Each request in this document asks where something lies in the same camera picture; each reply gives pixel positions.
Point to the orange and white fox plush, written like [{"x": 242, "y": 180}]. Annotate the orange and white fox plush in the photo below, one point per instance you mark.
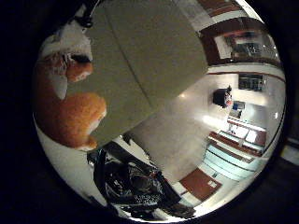
[{"x": 68, "y": 118}]

